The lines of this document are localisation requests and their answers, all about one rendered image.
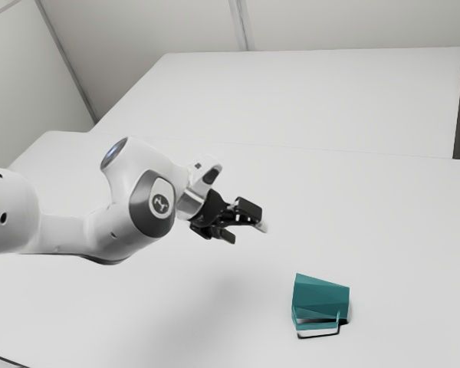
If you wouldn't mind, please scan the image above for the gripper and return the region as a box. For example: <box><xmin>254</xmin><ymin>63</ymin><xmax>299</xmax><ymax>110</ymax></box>
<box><xmin>189</xmin><ymin>189</ymin><xmax>270</xmax><ymax>245</ymax></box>

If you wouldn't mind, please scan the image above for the teal faceted mug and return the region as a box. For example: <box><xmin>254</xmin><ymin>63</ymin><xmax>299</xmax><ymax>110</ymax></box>
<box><xmin>291</xmin><ymin>272</ymin><xmax>351</xmax><ymax>335</ymax></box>

